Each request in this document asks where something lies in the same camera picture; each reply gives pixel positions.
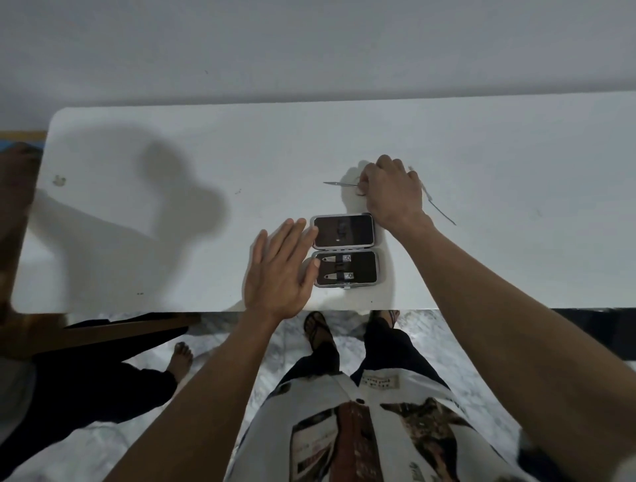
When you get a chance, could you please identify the person's right hand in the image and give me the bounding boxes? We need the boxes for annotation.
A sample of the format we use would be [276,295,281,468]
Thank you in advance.
[357,154,434,237]

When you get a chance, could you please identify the person's left hand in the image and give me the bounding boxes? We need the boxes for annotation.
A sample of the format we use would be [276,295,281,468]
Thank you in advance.
[243,217,322,319]

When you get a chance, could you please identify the person's left forearm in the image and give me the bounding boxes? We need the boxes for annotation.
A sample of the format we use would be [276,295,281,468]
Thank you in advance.
[102,309,300,482]

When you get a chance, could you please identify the person's right forearm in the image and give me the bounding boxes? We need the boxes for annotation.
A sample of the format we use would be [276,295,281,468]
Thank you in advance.
[394,215,636,482]

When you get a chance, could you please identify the person's left sandal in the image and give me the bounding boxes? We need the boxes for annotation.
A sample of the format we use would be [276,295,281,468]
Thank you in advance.
[303,311,335,354]

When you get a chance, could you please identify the grey open manicure case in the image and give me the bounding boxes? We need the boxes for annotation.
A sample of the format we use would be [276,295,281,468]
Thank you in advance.
[310,213,384,289]

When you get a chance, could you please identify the white printed shirt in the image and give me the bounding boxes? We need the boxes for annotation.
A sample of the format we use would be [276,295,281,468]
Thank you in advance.
[224,371,550,482]

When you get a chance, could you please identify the long metal nail file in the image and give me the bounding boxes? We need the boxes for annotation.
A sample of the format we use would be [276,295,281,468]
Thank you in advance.
[408,166,457,226]

